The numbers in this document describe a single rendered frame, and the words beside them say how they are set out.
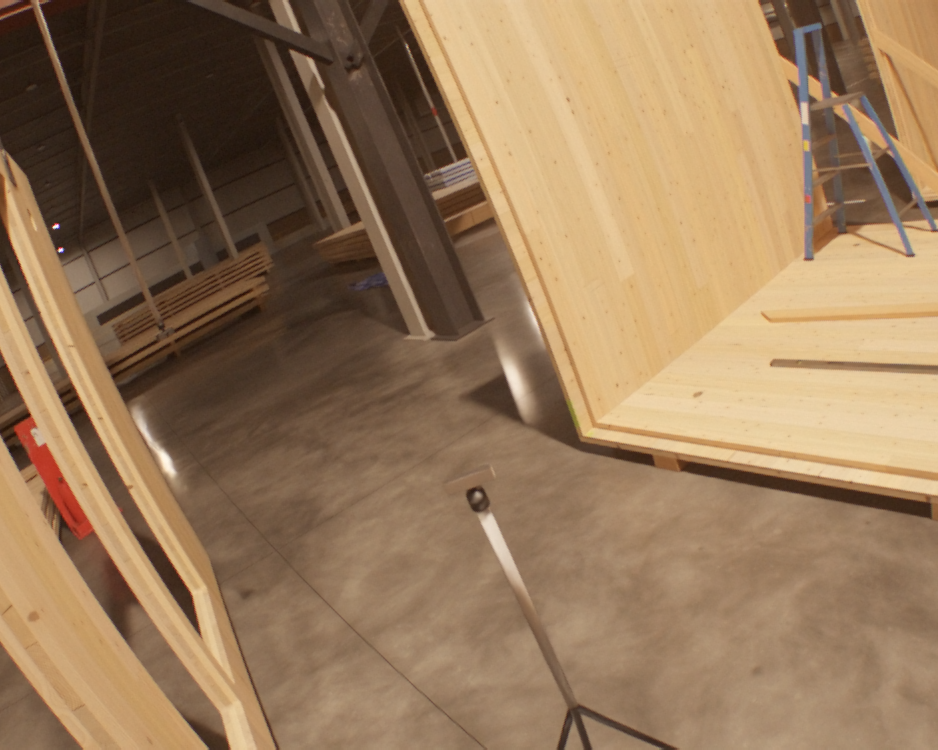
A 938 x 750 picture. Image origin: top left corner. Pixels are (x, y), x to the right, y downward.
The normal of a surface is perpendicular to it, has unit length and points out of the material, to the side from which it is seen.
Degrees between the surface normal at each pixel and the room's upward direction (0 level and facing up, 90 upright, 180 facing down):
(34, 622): 88
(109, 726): 88
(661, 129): 90
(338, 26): 90
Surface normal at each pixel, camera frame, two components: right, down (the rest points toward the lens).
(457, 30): 0.50, 0.04
